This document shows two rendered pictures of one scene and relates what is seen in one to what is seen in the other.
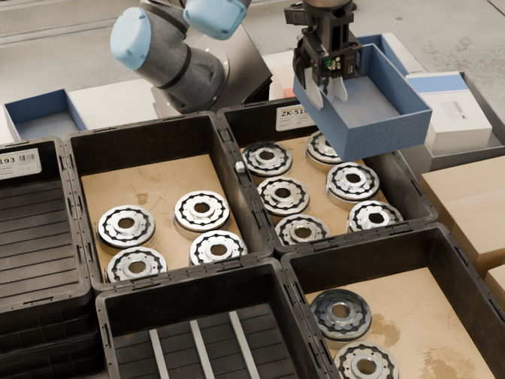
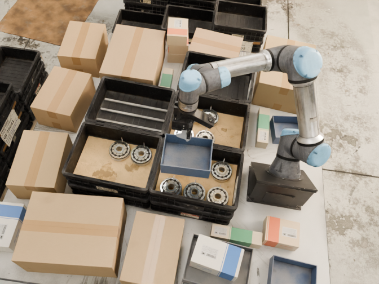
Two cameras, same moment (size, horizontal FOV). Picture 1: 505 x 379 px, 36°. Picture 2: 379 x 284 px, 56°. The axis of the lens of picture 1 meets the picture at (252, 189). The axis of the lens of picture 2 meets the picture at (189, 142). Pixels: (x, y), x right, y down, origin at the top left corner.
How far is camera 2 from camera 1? 1.67 m
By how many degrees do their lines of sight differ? 64
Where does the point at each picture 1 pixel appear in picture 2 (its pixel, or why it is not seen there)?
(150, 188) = (228, 133)
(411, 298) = (137, 182)
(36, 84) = not seen: outside the picture
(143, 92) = (311, 175)
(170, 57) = (281, 147)
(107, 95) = not seen: hidden behind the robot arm
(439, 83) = (231, 260)
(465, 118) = (202, 253)
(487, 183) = (166, 240)
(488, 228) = (145, 222)
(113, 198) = (228, 122)
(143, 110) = not seen: hidden behind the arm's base
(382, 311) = (137, 171)
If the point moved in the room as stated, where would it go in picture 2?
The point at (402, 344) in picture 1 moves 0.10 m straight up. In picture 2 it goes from (123, 169) to (121, 159)
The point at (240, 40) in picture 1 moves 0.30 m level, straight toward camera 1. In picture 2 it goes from (291, 184) to (232, 155)
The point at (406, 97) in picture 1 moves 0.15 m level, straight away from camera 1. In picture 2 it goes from (177, 168) to (205, 192)
